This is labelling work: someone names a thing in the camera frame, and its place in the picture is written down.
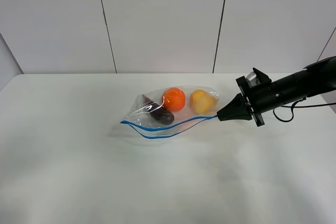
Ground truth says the clear zip bag blue seal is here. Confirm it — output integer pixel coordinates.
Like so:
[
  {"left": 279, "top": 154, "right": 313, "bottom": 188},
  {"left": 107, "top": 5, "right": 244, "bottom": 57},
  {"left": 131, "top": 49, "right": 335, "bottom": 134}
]
[{"left": 121, "top": 86, "right": 222, "bottom": 140}]

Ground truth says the yellow pear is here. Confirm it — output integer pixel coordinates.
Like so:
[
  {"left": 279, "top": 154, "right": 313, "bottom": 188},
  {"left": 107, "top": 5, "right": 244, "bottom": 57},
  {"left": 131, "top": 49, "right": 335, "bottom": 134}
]
[{"left": 190, "top": 90, "right": 217, "bottom": 115}]

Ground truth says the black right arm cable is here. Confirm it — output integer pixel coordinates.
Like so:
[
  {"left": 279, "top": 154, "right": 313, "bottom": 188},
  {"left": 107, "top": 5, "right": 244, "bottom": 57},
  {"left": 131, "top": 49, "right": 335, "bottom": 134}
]
[{"left": 272, "top": 97, "right": 336, "bottom": 123}]

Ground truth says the dark purple eggplant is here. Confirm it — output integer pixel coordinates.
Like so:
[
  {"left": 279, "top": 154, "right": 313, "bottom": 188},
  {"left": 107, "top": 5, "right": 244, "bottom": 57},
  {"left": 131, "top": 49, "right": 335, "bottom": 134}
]
[{"left": 142, "top": 94, "right": 175, "bottom": 125}]

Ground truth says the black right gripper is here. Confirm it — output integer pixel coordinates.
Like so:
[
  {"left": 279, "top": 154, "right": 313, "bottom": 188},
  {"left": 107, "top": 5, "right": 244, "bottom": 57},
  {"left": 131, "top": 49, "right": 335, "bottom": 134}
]
[{"left": 217, "top": 68, "right": 279, "bottom": 126}]

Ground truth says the orange fruit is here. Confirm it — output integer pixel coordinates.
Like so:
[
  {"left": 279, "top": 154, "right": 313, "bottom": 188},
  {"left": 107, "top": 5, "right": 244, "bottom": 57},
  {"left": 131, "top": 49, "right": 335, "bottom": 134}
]
[{"left": 162, "top": 88, "right": 186, "bottom": 112}]

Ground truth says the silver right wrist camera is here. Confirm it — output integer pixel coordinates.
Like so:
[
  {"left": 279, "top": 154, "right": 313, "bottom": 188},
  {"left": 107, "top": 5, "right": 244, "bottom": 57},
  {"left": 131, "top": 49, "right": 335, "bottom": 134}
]
[{"left": 246, "top": 71, "right": 260, "bottom": 87}]

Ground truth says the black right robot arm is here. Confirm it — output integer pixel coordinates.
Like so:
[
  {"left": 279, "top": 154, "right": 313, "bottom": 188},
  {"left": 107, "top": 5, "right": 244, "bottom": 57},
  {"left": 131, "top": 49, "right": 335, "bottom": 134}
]
[{"left": 217, "top": 57, "right": 335, "bottom": 126}]

